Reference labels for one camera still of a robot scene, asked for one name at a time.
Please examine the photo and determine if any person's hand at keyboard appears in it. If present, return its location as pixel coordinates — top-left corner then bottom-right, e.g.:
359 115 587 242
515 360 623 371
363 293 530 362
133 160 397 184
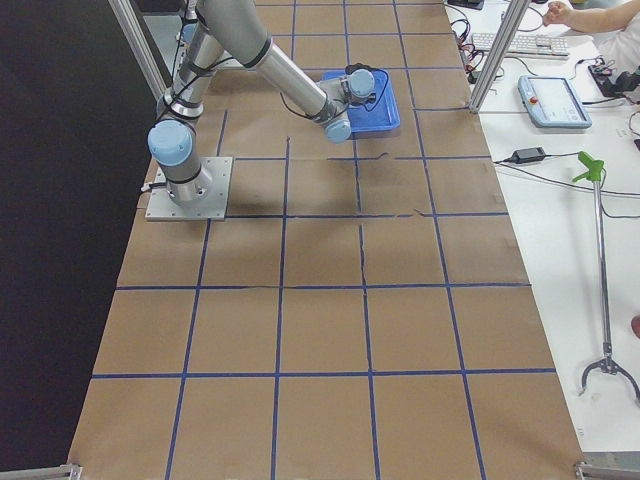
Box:
542 1 575 27

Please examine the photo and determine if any aluminium frame post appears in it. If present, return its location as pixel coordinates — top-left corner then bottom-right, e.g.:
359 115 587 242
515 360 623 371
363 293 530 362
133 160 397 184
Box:
468 0 529 114

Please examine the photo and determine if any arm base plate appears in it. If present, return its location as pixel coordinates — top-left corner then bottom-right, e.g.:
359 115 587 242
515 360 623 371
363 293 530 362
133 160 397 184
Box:
145 157 234 222

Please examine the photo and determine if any black power adapter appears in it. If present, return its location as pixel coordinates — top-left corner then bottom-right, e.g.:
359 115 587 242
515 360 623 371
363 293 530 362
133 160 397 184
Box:
511 147 547 164

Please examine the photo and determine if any green handled reacher grabber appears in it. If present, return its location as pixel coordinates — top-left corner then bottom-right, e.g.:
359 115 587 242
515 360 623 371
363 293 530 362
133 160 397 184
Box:
572 151 639 405

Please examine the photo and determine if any blue plastic tray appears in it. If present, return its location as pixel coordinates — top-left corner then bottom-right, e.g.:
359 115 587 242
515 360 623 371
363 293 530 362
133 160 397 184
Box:
318 64 400 143

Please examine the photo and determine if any teach pendant tablet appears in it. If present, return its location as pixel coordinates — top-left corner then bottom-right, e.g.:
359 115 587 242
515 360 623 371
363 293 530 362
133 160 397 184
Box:
517 76 592 130

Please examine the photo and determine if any white keyboard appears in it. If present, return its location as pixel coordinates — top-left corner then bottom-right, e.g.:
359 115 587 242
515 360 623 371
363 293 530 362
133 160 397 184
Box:
471 33 570 60

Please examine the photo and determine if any brown paper table cover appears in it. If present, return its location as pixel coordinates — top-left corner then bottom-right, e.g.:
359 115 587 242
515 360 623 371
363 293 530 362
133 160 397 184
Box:
69 1 581 479

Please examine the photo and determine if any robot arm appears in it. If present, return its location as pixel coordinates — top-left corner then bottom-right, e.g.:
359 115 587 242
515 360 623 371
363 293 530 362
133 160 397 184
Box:
147 1 376 205

